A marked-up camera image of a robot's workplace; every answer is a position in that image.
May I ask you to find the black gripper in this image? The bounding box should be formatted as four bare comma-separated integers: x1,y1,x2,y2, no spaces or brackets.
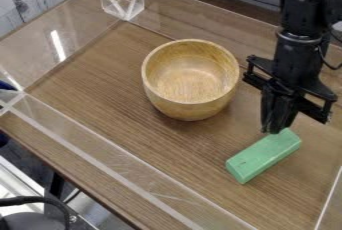
243,30,338,134

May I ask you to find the green rectangular block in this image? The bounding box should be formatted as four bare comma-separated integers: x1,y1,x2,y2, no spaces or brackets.
226,128,302,184

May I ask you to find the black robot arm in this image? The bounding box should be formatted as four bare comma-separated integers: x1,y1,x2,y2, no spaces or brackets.
243,0,342,134

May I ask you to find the wooden brown bowl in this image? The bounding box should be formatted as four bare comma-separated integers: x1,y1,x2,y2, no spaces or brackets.
140,39,240,121

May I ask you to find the black table leg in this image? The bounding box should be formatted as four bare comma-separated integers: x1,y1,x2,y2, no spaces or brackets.
49,173,65,199

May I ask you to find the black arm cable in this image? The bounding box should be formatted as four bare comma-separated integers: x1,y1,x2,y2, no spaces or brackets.
318,30,342,72

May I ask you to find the clear acrylic enclosure wall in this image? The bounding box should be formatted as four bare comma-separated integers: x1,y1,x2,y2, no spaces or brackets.
0,0,342,230

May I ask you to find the black cable loop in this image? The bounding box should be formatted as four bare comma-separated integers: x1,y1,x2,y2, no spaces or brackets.
0,195,72,230

